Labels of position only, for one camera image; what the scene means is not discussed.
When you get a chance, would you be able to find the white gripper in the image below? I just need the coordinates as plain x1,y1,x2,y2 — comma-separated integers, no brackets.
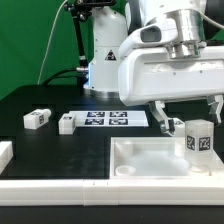
118,18,224,135

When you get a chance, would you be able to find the white square tabletop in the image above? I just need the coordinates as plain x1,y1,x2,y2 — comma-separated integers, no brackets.
110,137,224,179

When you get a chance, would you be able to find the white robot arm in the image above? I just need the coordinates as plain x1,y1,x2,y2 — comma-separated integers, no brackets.
84,0,224,135

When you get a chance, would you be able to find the white fiducial marker sheet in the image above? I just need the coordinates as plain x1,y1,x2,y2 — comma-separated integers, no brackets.
70,110,148,127

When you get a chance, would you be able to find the black cable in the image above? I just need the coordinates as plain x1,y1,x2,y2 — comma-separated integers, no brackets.
42,67,88,86

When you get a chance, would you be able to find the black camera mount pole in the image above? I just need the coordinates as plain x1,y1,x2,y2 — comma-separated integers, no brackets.
64,0,116,87

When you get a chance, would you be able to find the white cable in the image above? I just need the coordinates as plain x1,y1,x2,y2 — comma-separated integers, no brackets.
37,0,69,86

